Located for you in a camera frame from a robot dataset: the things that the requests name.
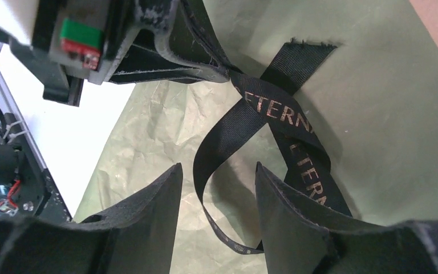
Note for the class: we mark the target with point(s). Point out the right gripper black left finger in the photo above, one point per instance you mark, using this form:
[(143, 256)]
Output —
[(136, 235)]

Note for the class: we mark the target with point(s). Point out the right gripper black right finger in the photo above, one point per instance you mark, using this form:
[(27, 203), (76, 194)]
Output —
[(301, 236)]

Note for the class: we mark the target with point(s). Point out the aluminium frame rail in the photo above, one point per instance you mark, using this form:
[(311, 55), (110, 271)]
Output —
[(0, 94)]

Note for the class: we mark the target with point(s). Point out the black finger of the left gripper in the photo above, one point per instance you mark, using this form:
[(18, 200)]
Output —
[(168, 40)]

